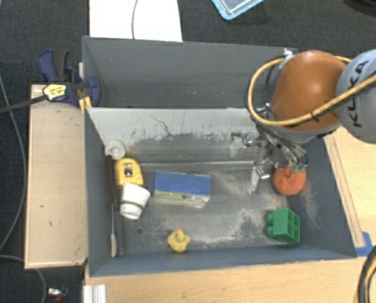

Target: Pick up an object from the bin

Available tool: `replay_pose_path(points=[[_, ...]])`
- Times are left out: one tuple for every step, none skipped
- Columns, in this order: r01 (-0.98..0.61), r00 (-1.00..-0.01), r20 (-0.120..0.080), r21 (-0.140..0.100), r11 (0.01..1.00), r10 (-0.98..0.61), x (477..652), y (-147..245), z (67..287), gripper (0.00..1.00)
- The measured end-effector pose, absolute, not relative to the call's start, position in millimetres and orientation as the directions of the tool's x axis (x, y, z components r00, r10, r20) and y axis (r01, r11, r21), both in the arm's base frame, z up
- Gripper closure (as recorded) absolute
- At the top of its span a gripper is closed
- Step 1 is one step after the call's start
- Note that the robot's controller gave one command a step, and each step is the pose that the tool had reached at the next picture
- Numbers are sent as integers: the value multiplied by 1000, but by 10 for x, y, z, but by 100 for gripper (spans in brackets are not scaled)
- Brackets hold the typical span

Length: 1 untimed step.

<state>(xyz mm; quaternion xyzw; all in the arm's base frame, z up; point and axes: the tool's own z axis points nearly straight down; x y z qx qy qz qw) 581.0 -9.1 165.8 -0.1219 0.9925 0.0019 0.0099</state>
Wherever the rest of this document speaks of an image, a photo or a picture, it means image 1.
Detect green toy brick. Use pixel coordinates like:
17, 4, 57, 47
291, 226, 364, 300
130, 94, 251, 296
266, 208, 302, 244

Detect grey metal bin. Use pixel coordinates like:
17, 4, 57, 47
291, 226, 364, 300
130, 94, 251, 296
81, 35, 358, 278

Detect pale wood board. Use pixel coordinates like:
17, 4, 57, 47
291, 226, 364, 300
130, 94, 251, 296
24, 84, 89, 270

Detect blue box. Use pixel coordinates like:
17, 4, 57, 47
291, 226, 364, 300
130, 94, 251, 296
152, 169, 212, 210

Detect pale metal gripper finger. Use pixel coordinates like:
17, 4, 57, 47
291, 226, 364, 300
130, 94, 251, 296
249, 158, 271, 195
230, 131, 262, 157

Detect white cup with green stripe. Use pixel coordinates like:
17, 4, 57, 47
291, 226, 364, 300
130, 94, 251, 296
119, 182, 151, 221

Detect yellow rubber duck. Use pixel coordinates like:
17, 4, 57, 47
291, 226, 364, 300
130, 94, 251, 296
167, 228, 192, 253

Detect orange fuzzy ball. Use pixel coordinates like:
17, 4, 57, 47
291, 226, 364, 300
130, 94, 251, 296
272, 165, 307, 197

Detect yellow tape measure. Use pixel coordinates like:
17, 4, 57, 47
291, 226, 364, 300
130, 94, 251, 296
113, 157, 144, 188

